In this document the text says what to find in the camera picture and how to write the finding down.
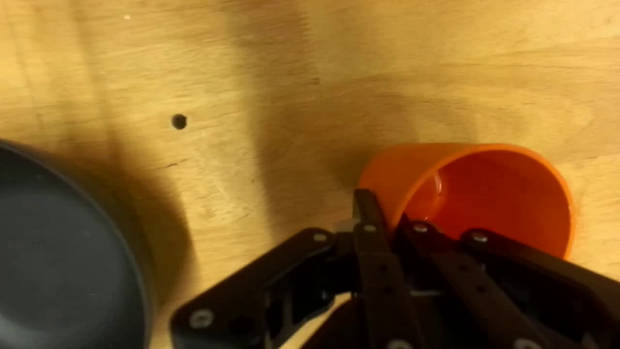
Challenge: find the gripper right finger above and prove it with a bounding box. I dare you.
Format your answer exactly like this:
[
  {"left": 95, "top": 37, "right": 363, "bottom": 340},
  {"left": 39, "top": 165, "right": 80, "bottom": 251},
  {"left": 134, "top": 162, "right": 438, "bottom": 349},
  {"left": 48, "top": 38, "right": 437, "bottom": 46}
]
[{"left": 395, "top": 217, "right": 620, "bottom": 349}]

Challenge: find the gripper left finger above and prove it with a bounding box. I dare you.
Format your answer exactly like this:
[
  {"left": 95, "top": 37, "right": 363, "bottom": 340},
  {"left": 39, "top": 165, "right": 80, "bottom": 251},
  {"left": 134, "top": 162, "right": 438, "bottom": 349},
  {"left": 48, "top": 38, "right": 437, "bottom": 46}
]
[{"left": 170, "top": 189, "right": 426, "bottom": 349}]

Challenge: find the orange plastic cup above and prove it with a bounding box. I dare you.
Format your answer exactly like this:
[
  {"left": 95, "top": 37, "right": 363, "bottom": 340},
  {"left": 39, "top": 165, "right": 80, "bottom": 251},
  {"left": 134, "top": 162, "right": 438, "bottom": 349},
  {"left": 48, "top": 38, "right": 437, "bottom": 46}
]
[{"left": 357, "top": 142, "right": 576, "bottom": 261}]

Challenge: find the dark grey bowl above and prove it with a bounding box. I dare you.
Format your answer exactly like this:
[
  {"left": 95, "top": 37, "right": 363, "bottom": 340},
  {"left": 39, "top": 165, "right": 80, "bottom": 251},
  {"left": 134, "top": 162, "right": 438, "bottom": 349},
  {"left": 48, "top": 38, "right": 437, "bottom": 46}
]
[{"left": 0, "top": 139, "right": 156, "bottom": 349}]

